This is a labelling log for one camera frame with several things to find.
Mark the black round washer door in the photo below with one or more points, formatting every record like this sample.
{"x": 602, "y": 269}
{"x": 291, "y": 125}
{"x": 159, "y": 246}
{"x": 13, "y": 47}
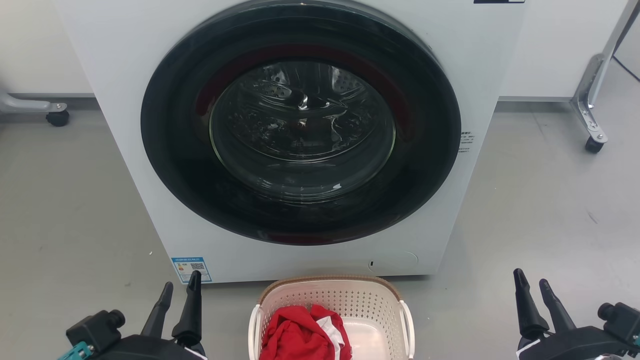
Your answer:
{"x": 175, "y": 165}

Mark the white garment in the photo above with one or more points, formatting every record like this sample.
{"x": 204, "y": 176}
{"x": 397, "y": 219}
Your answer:
{"x": 334, "y": 332}

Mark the white front-load washing machine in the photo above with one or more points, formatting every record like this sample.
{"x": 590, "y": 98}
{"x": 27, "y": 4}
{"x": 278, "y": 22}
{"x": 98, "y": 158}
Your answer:
{"x": 125, "y": 75}

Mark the black caster wheel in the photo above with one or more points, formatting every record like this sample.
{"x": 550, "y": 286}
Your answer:
{"x": 58, "y": 118}
{"x": 594, "y": 145}

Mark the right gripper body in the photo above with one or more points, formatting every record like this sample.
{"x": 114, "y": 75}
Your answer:
{"x": 590, "y": 340}

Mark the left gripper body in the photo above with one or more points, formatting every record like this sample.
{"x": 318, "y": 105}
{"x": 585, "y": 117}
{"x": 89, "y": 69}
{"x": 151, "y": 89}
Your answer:
{"x": 125, "y": 342}

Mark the white perforated laundry basket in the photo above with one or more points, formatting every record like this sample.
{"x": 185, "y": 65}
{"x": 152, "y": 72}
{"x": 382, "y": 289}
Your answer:
{"x": 370, "y": 305}

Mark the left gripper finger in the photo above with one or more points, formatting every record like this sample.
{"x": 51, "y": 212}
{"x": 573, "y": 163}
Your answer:
{"x": 158, "y": 312}
{"x": 189, "y": 312}

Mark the blue energy label sticker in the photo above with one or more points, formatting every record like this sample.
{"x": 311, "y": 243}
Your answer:
{"x": 191, "y": 269}

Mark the red garment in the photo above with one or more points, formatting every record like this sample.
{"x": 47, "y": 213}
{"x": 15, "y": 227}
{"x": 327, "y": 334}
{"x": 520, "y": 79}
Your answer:
{"x": 295, "y": 335}

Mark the grey metal stand leg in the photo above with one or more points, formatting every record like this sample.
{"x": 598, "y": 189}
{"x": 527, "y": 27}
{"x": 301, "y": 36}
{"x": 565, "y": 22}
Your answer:
{"x": 597, "y": 75}
{"x": 25, "y": 104}

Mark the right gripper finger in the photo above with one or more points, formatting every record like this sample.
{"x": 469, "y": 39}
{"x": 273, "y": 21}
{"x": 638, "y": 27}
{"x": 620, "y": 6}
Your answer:
{"x": 556, "y": 307}
{"x": 526, "y": 307}

